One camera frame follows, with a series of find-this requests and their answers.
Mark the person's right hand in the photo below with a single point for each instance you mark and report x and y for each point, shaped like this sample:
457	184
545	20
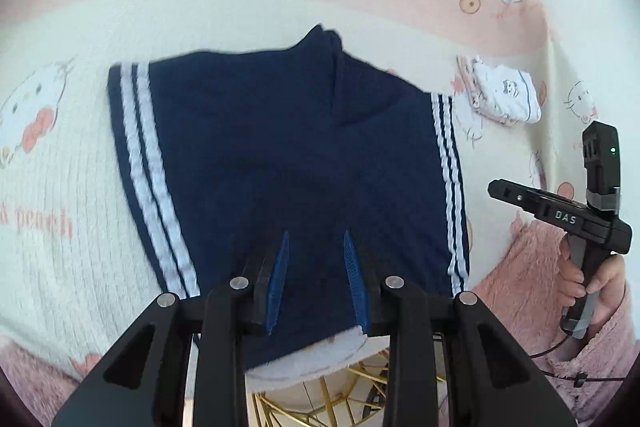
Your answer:
570	279

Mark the person's pink fluffy clothing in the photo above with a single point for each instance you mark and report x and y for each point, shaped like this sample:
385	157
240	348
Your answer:
35	387

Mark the person's right forearm pink sleeve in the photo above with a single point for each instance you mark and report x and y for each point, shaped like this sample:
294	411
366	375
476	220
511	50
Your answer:
530	287

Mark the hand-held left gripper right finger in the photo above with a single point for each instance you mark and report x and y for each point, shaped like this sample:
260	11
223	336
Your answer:
356	277

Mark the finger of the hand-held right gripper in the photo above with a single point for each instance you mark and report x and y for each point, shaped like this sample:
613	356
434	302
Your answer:
507	193

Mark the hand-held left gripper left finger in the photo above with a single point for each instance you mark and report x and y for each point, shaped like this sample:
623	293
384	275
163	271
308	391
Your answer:
278	277

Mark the navy shorts with white stripes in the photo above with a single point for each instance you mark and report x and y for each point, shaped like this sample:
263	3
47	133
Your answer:
280	147

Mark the folded white printed cloth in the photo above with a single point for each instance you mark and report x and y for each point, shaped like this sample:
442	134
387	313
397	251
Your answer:
505	92

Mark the cartoon cat printed blanket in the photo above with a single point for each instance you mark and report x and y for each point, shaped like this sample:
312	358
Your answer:
70	167

